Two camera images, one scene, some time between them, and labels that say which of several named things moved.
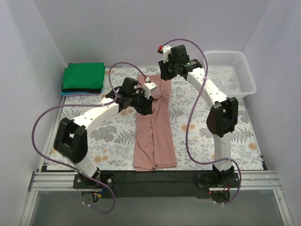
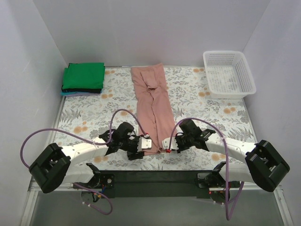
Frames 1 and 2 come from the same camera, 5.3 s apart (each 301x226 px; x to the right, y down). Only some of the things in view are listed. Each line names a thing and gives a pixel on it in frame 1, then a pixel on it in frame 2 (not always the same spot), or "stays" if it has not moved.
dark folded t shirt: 84,90 stays
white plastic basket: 229,71 stays
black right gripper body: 165,70 to 179,141
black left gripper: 144,106 to 134,148
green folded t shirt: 83,76 stays
